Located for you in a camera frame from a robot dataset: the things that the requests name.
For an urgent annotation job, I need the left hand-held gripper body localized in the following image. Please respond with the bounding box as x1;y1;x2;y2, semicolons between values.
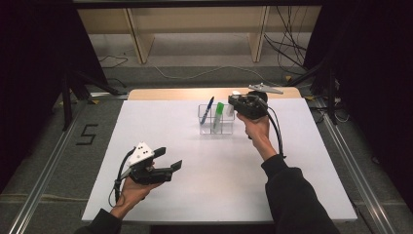
121;141;164;185

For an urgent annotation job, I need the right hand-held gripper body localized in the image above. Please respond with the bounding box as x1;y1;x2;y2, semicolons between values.
238;83;284;121

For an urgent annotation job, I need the green highlighter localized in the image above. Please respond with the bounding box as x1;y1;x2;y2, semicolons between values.
211;101;226;135

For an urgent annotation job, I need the clear plastic organizer box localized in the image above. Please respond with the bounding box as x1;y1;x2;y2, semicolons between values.
198;103;236;136

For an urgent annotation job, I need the blue ballpoint pen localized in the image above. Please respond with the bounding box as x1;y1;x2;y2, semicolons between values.
199;96;215;126

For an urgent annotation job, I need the person's right hand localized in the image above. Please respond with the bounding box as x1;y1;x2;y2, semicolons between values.
236;111;278;162

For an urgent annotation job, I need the person's left hand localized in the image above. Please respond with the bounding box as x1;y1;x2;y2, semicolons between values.
110;176;164;218

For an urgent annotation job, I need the black tripod stand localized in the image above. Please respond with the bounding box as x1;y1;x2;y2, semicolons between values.
59;66;130;132
285;48;340;126

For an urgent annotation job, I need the beige wooden bench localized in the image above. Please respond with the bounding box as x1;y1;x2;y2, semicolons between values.
77;5;322;65

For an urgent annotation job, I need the dark metal bar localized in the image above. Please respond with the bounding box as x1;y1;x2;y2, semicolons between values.
72;0;325;9

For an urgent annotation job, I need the black curtain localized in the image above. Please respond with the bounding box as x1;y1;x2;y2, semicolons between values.
303;0;413;209
0;0;108;193

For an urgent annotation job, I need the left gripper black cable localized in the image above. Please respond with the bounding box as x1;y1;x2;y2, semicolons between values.
108;147;136;209

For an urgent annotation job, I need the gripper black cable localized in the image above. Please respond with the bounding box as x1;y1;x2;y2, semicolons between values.
266;105;287;160
108;147;136;209

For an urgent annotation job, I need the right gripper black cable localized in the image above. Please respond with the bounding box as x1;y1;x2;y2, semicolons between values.
266;105;287;160

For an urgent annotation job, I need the tangle of black cables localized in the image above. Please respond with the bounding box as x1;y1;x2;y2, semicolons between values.
262;5;313;70

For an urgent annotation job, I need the short aluminium rail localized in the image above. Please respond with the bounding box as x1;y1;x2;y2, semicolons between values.
88;91;130;99

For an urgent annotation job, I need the thin black floor cable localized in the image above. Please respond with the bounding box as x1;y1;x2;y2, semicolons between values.
98;54;130;70
106;77;129;90

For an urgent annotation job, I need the long aluminium rail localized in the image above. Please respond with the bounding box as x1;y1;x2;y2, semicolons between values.
316;97;398;234
6;97;95;234

